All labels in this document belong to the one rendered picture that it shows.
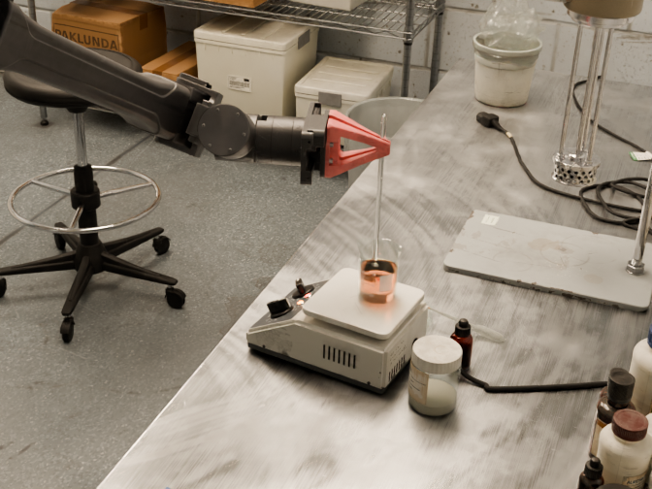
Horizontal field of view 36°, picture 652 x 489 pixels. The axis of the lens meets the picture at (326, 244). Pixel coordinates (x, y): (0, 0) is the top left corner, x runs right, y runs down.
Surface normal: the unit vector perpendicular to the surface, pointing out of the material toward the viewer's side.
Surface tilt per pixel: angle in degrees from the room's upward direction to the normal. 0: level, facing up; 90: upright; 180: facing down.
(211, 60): 93
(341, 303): 0
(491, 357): 0
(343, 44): 90
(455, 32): 90
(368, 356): 90
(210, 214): 0
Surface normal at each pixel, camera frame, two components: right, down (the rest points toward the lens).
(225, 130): -0.06, 0.02
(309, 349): -0.48, 0.41
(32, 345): 0.04, -0.87
